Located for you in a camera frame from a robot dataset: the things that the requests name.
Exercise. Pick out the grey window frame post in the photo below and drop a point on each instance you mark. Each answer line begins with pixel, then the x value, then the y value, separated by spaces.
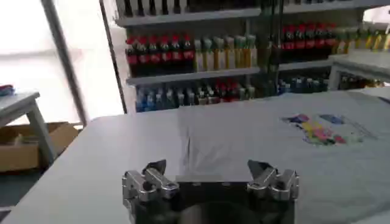
pixel 65 61

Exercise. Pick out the white side table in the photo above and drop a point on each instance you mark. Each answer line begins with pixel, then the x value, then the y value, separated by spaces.
pixel 21 103

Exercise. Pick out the thin black pole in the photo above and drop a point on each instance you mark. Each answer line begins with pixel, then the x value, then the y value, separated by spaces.
pixel 113 61

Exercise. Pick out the shelf rack with drink bottles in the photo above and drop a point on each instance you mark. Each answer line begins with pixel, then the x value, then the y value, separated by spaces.
pixel 304 45
pixel 189 58

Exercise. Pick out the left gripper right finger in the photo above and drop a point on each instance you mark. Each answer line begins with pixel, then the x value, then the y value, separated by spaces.
pixel 268 182

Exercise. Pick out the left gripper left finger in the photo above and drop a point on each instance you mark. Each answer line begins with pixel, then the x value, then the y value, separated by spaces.
pixel 152 182

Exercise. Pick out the brown cardboard box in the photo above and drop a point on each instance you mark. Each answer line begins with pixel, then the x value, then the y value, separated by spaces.
pixel 18 152

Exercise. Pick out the white desk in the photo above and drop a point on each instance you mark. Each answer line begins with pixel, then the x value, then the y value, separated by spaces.
pixel 359 64

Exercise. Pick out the grey printed t-shirt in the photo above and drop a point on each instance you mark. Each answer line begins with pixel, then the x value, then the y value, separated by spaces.
pixel 274 146

